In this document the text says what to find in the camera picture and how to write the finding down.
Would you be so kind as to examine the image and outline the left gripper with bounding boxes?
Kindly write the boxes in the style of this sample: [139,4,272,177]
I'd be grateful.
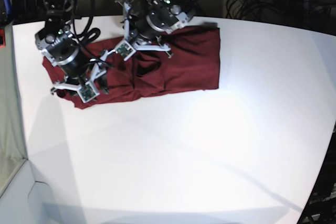
[117,0,173,58]

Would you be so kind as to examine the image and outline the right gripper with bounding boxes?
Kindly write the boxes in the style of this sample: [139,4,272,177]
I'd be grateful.
[50,48,114,95]

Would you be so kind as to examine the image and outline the dark red t-shirt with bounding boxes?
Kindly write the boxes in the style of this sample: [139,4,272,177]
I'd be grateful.
[56,26,221,109]

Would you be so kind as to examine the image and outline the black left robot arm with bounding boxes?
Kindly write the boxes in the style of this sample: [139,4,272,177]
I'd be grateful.
[113,0,199,61]

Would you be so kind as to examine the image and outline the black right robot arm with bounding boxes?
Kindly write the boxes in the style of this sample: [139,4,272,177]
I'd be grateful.
[35,0,113,103]

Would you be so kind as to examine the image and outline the green cloth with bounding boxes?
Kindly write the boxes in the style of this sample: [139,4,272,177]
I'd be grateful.
[1,24,27,188]

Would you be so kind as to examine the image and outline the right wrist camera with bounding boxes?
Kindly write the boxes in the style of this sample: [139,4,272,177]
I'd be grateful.
[77,81,100,103]

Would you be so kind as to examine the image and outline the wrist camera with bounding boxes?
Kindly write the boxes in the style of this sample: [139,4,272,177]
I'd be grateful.
[114,40,136,61]
[77,81,100,103]

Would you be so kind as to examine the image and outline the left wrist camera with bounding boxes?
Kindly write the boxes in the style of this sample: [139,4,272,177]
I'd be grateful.
[114,40,136,61]

